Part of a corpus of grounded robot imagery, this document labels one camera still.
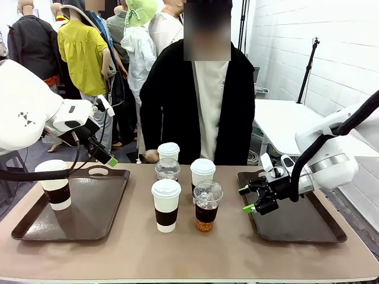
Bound mannequin in white shirt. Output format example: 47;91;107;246
147;0;185;57

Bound black sleeved left arm cable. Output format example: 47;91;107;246
0;130;82;183

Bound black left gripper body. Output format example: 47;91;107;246
70;118;101;149

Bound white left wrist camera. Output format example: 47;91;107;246
97;94;116;118

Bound black tripod stand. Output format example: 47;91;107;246
297;37;322;104

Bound person's right hand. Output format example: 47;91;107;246
144;149;160;163

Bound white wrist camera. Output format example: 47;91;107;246
259;152;296;178
97;94;116;118

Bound white paper cup black sleeve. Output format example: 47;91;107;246
34;159;72;211
189;158;217;205
151;178;182;234
157;142;181;162

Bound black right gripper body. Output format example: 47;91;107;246
257;173;293;215

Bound clear dome-lid iced coffee cup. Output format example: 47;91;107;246
192;179;224;233

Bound black sleeved arm cable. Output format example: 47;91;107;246
0;130;82;183
290;89;379;203

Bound black sleeved right arm cable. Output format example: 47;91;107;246
290;89;379;203

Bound white side table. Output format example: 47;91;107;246
253;99;379;157

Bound person's left forearm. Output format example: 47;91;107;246
230;115;256;165

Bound brown plastic tray with handle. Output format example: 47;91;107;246
11;165;131;242
237;170;348;244

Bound person in black cardigan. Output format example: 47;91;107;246
139;38;256;166

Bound black light stand poles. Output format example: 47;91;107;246
237;0;250;56

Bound person in blue jacket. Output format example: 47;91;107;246
85;0;131;149

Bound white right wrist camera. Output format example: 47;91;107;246
259;152;296;178

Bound clear dome-lid plastic cup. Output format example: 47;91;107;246
155;157;181;182

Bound coiled white hose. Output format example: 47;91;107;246
248;149;262;166

